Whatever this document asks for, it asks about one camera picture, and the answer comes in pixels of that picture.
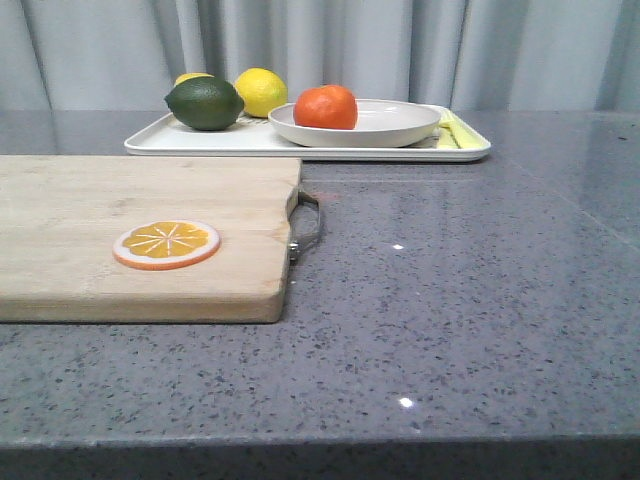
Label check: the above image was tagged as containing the beige round plate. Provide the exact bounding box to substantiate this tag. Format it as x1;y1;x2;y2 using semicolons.
269;99;441;148

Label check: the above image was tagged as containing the orange fruit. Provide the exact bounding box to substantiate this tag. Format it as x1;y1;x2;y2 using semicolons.
293;85;358;130

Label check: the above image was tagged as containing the white bear print tray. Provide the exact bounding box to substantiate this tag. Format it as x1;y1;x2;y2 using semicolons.
124;113;492;163

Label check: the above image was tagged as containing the yellow lemon front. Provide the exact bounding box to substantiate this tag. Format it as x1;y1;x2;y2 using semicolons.
234;68;288;118

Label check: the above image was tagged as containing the yellow lemon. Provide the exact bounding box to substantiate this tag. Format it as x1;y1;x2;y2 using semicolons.
234;68;288;118
174;72;211;86

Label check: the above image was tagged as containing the orange slice toy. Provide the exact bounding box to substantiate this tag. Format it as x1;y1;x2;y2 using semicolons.
112;220;221;271

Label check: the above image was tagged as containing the yellow plastic utensil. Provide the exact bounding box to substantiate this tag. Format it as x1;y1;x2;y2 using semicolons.
437;127;459;149

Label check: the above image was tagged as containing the yellow plastic fork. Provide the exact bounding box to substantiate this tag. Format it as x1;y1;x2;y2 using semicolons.
439;109;490;150

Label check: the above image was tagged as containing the green lime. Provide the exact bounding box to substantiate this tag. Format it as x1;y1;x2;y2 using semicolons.
164;76;244;131

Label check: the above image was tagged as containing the yellow lemon back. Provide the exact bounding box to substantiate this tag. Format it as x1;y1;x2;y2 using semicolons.
174;72;211;86

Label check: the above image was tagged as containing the wooden cutting board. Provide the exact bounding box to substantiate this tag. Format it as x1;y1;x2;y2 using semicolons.
1;155;302;323

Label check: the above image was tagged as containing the grey curtain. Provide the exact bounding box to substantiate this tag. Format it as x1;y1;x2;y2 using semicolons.
1;1;639;111

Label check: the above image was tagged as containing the metal cutting board handle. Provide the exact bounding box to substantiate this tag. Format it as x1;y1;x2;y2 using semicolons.
287;190;323;264

